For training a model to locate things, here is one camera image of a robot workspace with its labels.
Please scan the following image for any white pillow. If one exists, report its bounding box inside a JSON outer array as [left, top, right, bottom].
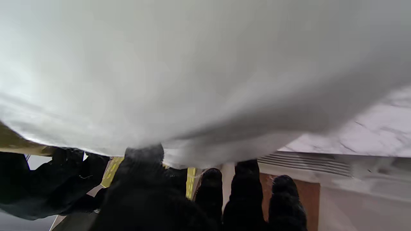
[[0, 0, 411, 169]]

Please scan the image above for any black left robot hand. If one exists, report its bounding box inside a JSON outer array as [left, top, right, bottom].
[[92, 144, 308, 231]]

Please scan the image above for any brown pillowcase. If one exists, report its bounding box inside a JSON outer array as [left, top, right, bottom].
[[0, 122, 60, 157]]

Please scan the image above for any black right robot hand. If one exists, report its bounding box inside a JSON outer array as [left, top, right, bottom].
[[0, 148, 110, 221]]

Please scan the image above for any yellow perforated laundry basket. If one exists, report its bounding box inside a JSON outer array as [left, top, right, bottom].
[[101, 157, 197, 200]]

